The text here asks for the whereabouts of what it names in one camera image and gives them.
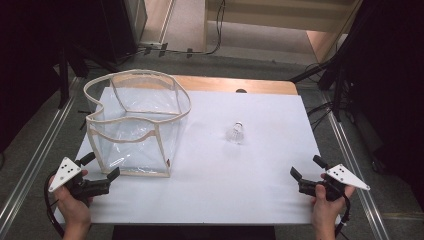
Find black hanging cable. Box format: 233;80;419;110
166;0;227;56

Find black cabinet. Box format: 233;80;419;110
74;0;149;64

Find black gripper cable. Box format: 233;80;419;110
43;169;66;239
334;194;352;239

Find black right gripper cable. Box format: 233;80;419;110
334;194;352;239

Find white shuttlecock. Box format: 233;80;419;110
225;121;247;146

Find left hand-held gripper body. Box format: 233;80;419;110
47;156;112;201

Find person's left hand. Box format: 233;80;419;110
48;169;93;232

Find white table cover sheet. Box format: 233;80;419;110
54;86;342;226

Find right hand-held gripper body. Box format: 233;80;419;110
298;163;371;202

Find dark curtain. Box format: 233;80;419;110
333;0;424;212
0;0;78;154

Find person's right hand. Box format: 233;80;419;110
310;172;356;232

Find clear plastic bag beige trim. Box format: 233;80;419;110
82;68;193;179

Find black metal stand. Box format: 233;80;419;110
54;43;88;110

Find black tripod stand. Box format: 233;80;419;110
289;56;355;123

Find aluminium floor rail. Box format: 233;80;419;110
0;77;83;231
320;91;391;240

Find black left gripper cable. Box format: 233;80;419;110
43;169;66;239

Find black floor cables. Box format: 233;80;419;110
305;99;338;127

